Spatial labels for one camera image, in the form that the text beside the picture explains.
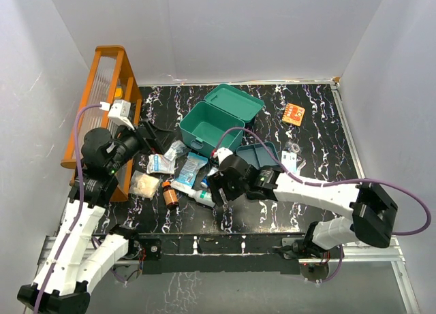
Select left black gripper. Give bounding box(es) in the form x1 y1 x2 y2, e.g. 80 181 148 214
106 118 178 173

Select white plastic medicine bottle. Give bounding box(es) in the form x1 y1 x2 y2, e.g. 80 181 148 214
187 189 215 208

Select blue cotton swab packet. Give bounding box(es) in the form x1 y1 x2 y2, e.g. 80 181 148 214
171 152 208 192

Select amber bottle orange label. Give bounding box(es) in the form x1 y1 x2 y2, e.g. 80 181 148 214
161 180 179 210

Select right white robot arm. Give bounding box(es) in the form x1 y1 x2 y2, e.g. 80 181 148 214
207 148 398 257

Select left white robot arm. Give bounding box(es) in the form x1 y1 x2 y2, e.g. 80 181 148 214
17 123 175 313

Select green medicine box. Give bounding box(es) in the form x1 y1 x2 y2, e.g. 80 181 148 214
180 84 264 157

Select small white blue bottle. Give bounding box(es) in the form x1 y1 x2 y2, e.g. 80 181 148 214
200 167 218 189

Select small clear plastic packet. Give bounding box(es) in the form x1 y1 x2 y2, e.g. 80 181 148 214
164 140 189 161

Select clear bag cotton balls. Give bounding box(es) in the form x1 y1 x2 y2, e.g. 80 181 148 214
129 171 161 200

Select dark blue divided tray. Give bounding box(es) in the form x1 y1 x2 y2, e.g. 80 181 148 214
235 143 278 170

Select yellow item on rack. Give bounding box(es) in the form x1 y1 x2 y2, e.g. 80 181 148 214
114 87 123 99

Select orange wooden rack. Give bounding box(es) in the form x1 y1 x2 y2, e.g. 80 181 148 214
61 45 142 202

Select small scissors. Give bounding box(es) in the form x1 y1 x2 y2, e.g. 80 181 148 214
293 159 307 175

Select orange patterned card packet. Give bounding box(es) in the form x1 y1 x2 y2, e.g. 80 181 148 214
281 103 305 127

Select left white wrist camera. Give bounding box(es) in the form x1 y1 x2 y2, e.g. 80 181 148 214
99 99 135 130

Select black front mounting rail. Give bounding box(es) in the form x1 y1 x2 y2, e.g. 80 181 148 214
136 232 345 276

